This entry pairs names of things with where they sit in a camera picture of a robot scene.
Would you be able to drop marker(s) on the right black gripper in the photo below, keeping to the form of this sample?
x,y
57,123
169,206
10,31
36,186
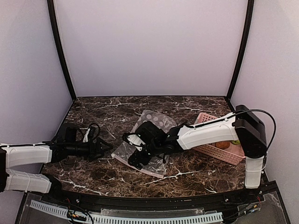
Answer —
x,y
142,154

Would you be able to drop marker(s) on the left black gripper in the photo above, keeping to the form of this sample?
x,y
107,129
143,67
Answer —
x,y
95,148

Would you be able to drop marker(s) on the clear dotted zip bag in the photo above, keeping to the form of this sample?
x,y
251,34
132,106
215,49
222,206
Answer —
x,y
152,128

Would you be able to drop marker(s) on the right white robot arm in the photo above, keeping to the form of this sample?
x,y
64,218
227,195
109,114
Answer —
x,y
242,125

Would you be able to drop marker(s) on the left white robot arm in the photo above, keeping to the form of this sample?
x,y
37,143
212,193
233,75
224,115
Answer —
x,y
70,140

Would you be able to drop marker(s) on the brown toy potato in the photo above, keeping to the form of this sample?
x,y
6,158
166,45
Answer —
x,y
222,145

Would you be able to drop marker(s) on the pink plastic basket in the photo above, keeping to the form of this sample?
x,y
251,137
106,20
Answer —
x,y
227,151

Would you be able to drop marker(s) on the green toy guava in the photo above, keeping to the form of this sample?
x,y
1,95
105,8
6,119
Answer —
x,y
235,142

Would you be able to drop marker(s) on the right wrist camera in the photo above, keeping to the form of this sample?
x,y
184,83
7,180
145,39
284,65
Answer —
x,y
133,139

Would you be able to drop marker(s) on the black front table rail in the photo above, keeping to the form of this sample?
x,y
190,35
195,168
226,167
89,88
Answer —
x,y
220,201

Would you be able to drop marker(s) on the white slotted cable duct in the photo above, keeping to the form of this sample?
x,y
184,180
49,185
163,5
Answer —
x,y
106,216

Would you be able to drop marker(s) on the left black frame post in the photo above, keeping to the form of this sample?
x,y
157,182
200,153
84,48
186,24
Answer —
x,y
59,48

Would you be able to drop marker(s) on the black frame post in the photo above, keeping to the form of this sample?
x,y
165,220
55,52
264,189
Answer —
x,y
242,48
59,48

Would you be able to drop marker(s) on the right black frame post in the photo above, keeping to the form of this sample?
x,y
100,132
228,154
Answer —
x,y
242,48

